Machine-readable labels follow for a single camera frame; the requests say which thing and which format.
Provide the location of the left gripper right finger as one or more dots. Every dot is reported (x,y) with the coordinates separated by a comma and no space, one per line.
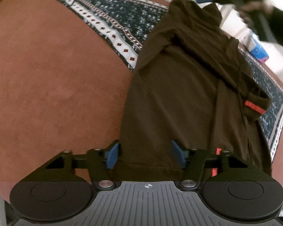
(231,187)

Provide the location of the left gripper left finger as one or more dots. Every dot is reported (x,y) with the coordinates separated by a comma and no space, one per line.
(65,185)

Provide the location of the dark brown garment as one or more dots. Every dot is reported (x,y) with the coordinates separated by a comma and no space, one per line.
(190,84)

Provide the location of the person's right forearm black sleeve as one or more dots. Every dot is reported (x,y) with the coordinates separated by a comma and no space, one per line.
(275,20)

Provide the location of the person's right hand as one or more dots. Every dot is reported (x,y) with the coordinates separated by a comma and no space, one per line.
(245,10)

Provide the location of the blue white tissue pack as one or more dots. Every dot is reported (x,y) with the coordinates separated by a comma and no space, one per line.
(255,48)

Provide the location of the rust brown bed sheet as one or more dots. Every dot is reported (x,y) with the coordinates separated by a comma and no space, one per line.
(62,87)

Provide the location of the patterned navy white rug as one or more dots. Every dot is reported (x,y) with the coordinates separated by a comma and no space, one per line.
(125,25)

